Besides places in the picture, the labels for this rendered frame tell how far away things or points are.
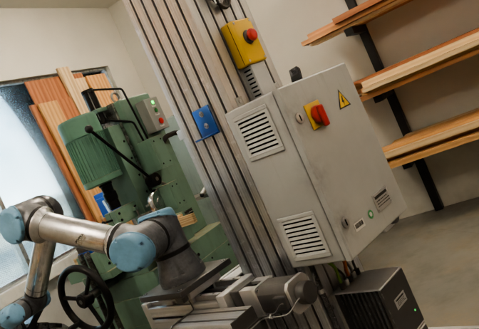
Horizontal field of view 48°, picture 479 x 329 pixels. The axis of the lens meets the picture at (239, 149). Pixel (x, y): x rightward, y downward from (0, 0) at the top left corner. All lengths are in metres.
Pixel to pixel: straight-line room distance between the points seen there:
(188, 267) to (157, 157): 0.87
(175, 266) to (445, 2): 3.00
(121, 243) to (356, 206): 0.65
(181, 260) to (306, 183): 0.51
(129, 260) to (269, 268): 0.41
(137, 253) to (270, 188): 0.41
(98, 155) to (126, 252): 0.88
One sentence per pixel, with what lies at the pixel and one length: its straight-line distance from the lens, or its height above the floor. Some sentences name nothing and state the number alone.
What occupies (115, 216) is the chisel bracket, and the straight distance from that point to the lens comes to 2.39.
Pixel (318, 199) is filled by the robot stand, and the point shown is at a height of 0.93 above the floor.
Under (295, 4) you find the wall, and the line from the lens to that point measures 4.38.
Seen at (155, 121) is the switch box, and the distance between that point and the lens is 2.54.
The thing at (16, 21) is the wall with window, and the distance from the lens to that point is 4.48.
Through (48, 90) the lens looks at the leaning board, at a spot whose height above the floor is 2.01.
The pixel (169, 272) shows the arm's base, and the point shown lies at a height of 0.86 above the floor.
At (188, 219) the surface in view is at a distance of 2.19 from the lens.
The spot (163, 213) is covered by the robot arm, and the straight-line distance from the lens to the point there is 1.66.
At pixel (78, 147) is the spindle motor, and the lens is 2.37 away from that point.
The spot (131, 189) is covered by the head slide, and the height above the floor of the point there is 1.12.
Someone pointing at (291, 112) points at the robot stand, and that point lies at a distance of 1.34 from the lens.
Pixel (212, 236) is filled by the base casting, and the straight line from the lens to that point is 2.51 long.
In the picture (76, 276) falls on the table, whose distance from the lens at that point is 2.53.
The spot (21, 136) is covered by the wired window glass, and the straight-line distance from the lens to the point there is 4.10.
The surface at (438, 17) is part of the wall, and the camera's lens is 4.13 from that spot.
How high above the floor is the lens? 1.18
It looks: 2 degrees down
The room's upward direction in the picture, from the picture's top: 24 degrees counter-clockwise
